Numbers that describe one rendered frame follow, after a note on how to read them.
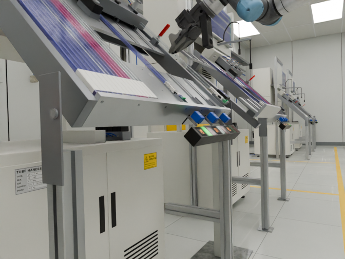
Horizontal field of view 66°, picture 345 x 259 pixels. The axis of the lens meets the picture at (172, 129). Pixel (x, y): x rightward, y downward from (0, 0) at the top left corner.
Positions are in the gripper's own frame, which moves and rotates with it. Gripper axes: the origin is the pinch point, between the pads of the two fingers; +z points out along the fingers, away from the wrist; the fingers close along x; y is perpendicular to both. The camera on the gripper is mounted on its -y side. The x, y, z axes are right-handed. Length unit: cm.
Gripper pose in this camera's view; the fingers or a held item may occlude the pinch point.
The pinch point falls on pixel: (173, 52)
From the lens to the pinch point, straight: 107.4
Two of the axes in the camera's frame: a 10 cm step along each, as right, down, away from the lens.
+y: -5.2, -8.1, 2.8
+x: -5.2, 0.3, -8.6
